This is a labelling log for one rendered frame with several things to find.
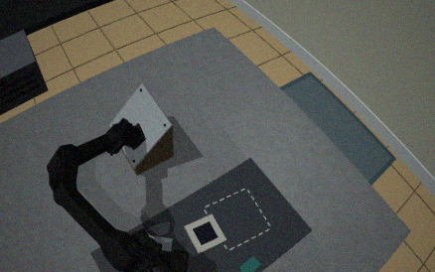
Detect beige square tile with dark square centre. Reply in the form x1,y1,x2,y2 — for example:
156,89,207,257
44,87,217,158
184,214,227,253

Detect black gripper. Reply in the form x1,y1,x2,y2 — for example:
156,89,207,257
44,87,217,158
158,244,189,272

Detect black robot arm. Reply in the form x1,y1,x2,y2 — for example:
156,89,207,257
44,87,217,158
47,118,174,272

